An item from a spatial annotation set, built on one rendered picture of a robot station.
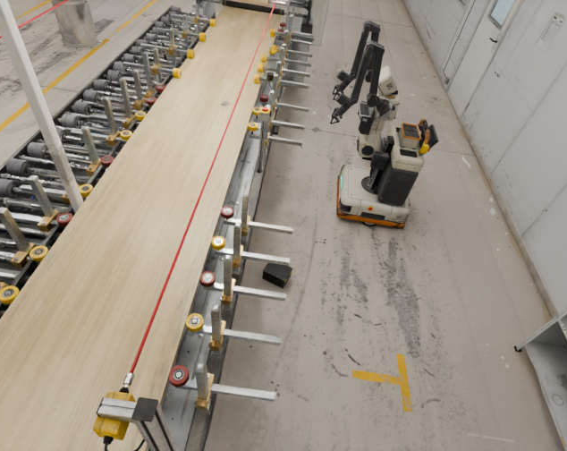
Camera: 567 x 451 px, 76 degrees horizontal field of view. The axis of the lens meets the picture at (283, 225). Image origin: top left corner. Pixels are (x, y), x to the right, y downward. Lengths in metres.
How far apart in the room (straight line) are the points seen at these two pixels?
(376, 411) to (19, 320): 2.10
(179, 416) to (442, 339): 2.06
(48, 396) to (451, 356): 2.55
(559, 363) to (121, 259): 3.06
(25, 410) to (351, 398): 1.83
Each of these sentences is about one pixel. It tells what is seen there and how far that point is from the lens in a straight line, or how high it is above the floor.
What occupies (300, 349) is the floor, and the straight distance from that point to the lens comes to 2.76.
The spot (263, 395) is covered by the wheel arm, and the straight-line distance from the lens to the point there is 1.75.
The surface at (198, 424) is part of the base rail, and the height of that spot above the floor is 0.70.
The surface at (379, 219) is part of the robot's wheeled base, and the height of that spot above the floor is 0.13.
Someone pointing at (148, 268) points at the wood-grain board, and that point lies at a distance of 1.99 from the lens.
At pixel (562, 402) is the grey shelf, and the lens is 3.29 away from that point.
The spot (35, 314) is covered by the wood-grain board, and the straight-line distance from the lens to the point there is 2.00.
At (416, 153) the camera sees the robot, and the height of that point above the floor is 0.81.
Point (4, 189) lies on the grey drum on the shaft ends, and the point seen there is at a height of 0.84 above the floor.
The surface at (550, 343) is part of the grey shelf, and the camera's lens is 3.51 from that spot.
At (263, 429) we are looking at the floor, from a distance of 2.56.
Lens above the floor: 2.47
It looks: 46 degrees down
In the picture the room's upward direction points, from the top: 10 degrees clockwise
